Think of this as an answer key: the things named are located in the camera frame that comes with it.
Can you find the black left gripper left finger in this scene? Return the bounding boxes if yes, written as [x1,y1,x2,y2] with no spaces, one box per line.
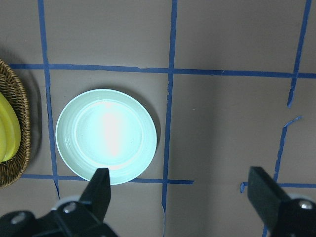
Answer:
[79,168,110,222]

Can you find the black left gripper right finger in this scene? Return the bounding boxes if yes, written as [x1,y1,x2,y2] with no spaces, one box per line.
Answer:
[247,166,291,225]

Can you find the light green plate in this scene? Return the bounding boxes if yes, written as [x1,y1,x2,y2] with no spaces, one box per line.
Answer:
[55,89,158,185]

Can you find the yellow banana bunch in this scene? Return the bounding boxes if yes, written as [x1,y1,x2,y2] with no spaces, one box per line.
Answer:
[0,93,21,162]

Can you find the brown wicker basket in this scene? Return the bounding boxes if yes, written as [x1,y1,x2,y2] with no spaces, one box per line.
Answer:
[0,60,31,188]

